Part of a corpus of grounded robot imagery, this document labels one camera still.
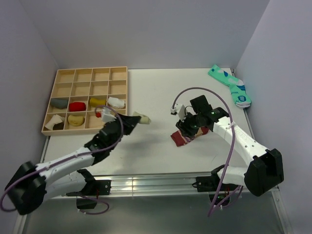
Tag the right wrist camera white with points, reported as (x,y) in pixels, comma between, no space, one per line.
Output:
(179,110)

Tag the aluminium frame rail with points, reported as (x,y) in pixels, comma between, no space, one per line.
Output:
(157,185)

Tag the teal patterned sock pair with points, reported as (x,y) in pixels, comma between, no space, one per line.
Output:
(236,86)

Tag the mustard yellow rolled sock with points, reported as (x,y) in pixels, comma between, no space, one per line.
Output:
(95,102)

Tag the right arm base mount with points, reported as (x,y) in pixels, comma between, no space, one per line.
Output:
(210,184)

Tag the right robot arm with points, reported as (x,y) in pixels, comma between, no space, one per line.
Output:
(264,167)

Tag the red rolled sock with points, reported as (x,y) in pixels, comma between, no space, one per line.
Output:
(77,106)

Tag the grey rolled sock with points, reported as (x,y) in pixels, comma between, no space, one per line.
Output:
(59,103)

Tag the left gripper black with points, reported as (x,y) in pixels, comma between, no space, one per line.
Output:
(129,122)

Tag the tan maroon striped sock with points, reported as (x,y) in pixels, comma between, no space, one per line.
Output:
(181,140)

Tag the wooden compartment tray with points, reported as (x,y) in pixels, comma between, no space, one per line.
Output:
(80,85)

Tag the pale green ankle sock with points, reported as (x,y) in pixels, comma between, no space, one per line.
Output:
(143,118)

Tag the white and brown rolled sock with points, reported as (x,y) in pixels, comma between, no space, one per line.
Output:
(55,123)

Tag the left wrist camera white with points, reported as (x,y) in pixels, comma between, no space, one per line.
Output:
(104,114)

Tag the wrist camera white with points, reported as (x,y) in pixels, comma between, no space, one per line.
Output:
(104,114)
(179,110)

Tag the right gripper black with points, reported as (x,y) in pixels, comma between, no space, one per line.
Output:
(186,130)

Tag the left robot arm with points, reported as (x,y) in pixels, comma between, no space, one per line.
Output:
(32,184)

